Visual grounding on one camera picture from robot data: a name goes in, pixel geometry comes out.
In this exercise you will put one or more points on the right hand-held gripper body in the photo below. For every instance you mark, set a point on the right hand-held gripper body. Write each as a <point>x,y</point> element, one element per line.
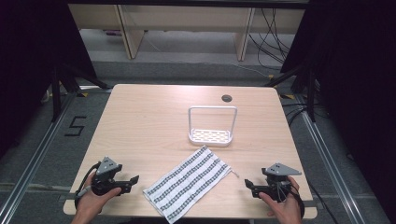
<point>277,186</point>

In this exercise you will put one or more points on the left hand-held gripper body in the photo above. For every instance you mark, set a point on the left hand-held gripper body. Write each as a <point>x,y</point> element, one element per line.
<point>106,177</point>

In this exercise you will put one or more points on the white striped dish cloth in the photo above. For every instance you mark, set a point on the white striped dish cloth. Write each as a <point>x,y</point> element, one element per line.
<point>186,183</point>

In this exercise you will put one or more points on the white metal rack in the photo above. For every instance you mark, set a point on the white metal rack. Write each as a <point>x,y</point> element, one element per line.
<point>211,137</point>

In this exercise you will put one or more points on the person's right hand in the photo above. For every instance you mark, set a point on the person's right hand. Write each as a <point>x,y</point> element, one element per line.
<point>286,210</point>

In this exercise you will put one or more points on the person's left hand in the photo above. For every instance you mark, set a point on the person's left hand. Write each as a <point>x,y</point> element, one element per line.
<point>90,202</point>

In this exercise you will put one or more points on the yellow black floor tape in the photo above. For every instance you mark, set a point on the yellow black floor tape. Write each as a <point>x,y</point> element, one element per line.
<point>288,96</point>
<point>83,94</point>

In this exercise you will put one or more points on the black metal stand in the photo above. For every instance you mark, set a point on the black metal stand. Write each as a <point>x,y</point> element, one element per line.
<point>311,93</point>
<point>56,93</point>

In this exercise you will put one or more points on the black curtain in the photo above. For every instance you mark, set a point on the black curtain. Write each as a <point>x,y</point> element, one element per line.
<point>355,93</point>
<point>34,62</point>

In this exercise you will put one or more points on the beige wooden desk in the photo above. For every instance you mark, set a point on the beige wooden desk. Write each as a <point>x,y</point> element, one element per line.
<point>186,18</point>

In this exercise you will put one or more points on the aluminium floor rail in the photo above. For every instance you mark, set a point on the aluminium floor rail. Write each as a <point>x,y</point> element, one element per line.
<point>330,174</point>
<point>34,155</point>

